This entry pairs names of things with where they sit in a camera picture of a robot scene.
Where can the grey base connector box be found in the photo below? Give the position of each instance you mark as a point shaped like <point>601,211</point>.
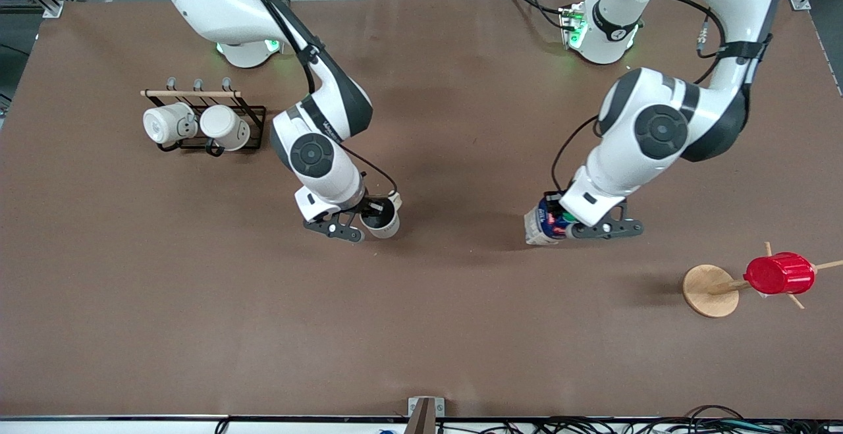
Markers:
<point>571,26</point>

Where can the blue and white milk carton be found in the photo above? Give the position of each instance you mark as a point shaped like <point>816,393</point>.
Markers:
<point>537,230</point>

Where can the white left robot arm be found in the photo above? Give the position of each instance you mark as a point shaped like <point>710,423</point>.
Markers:
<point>658,131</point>

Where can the grey metal table bracket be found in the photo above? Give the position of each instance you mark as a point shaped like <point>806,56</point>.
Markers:
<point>425,414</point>

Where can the white mug with grey inside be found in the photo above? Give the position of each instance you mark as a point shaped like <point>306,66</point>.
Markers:
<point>382,231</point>

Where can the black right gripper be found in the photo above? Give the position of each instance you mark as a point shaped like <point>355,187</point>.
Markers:
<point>373,208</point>

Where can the wooden mug tree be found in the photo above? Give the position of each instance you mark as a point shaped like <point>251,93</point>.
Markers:
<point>710,289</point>

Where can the white mug with face print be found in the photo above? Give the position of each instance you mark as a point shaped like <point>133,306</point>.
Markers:
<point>161,124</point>

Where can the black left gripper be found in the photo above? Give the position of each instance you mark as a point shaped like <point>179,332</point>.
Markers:
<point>552,213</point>

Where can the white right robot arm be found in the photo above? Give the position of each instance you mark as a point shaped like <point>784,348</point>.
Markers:
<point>309,154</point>

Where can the red plastic cup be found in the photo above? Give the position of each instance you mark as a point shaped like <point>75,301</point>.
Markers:
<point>780,274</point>

